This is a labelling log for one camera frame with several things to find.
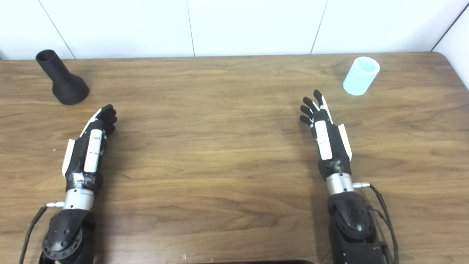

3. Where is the white and black right hand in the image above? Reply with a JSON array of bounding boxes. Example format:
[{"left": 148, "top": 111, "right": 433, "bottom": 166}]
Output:
[{"left": 299, "top": 89, "right": 353, "bottom": 181}]

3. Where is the white and black left hand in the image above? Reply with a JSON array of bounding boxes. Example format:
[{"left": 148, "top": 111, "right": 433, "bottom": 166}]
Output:
[{"left": 61, "top": 104, "right": 118, "bottom": 194}]

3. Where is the black funnel-shaped nozzle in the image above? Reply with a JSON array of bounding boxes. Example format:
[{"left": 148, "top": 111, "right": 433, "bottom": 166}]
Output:
[{"left": 35, "top": 49, "right": 90, "bottom": 106}]

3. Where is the light blue cylinder cup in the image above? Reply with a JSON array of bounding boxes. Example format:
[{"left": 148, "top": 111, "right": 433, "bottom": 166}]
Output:
[{"left": 343, "top": 56, "right": 381, "bottom": 96}]

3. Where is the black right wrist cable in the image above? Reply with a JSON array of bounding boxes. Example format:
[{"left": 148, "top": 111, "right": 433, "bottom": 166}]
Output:
[{"left": 353, "top": 182, "right": 400, "bottom": 264}]

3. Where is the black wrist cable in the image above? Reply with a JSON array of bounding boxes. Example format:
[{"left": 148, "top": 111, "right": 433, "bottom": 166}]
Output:
[
  {"left": 19, "top": 201, "right": 66, "bottom": 264},
  {"left": 353, "top": 182, "right": 400, "bottom": 264}
]

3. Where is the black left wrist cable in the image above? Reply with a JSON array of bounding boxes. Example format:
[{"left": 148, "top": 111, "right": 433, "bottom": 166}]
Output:
[{"left": 19, "top": 201, "right": 66, "bottom": 264}]

